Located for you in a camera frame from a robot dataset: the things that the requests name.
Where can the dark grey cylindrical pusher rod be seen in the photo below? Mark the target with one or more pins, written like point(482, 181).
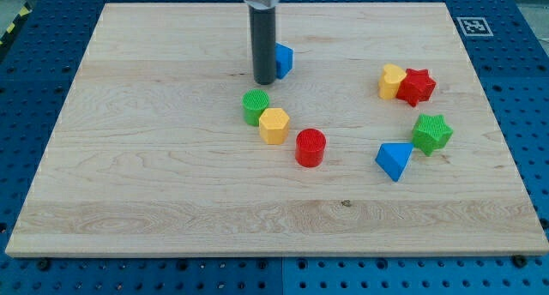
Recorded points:
point(262, 34)

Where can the yellow heart block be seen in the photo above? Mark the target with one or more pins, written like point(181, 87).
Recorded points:
point(390, 81)

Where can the red star block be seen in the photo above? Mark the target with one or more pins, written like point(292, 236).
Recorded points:
point(417, 86)

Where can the green star block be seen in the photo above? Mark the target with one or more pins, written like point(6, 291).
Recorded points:
point(431, 133)

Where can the blue cube block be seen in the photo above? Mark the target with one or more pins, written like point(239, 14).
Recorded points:
point(283, 60)

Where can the green cylinder block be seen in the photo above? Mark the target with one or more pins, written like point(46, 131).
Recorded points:
point(254, 103)

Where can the yellow hexagon block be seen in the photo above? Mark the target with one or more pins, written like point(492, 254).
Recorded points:
point(274, 126)

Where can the red cylinder block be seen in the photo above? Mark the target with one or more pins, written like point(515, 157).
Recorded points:
point(310, 147)

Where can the light wooden board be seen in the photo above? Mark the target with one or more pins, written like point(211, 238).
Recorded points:
point(150, 155)

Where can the blue triangle block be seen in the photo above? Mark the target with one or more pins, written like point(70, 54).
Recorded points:
point(393, 157)

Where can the white fiducial marker tag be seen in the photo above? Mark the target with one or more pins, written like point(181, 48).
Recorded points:
point(474, 26)

